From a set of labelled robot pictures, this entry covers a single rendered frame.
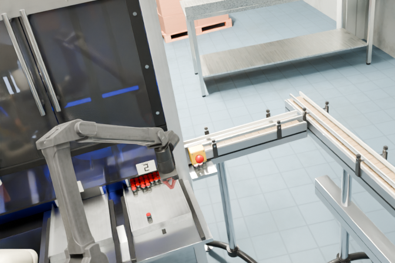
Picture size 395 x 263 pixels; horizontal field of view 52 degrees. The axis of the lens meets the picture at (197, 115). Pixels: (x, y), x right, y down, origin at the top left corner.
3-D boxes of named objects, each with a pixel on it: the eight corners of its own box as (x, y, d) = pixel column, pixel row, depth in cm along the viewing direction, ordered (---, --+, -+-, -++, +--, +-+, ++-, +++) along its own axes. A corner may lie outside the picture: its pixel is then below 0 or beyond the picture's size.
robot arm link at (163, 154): (150, 149, 150) (164, 150, 148) (158, 138, 155) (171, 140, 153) (154, 164, 153) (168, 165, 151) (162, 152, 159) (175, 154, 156)
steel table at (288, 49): (375, 64, 469) (382, -30, 416) (200, 99, 460) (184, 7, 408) (344, 43, 537) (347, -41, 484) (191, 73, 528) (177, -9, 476)
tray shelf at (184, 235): (44, 215, 192) (43, 212, 191) (184, 174, 204) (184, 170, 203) (37, 298, 151) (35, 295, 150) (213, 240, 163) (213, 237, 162)
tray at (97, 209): (54, 208, 192) (52, 203, 191) (107, 193, 197) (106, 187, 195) (50, 262, 163) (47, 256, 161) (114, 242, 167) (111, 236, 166)
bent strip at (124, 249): (119, 236, 170) (116, 226, 167) (126, 234, 170) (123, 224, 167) (122, 262, 158) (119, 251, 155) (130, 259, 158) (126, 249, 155)
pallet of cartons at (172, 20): (157, 44, 646) (148, 2, 612) (155, 28, 728) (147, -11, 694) (234, 30, 650) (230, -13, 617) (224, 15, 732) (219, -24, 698)
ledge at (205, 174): (186, 166, 209) (185, 162, 208) (209, 159, 211) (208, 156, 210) (193, 181, 197) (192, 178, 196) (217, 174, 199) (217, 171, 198)
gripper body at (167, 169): (173, 163, 162) (169, 148, 159) (178, 178, 154) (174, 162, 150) (157, 168, 161) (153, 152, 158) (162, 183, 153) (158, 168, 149)
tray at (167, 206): (123, 189, 197) (121, 183, 196) (174, 173, 202) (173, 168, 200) (133, 237, 168) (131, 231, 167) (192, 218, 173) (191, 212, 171)
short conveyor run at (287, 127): (187, 174, 206) (182, 149, 198) (180, 158, 219) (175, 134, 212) (308, 138, 217) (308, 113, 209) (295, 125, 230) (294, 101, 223)
